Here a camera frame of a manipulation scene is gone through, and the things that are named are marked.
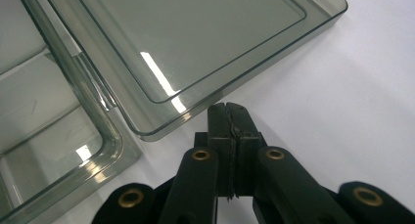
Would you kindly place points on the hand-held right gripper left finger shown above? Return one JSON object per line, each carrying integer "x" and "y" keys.
{"x": 221, "y": 152}

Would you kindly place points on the smoky clear plastic compartment box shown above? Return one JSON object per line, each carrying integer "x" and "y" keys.
{"x": 179, "y": 38}

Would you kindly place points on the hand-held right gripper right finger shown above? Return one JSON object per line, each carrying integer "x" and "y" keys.
{"x": 248, "y": 152}

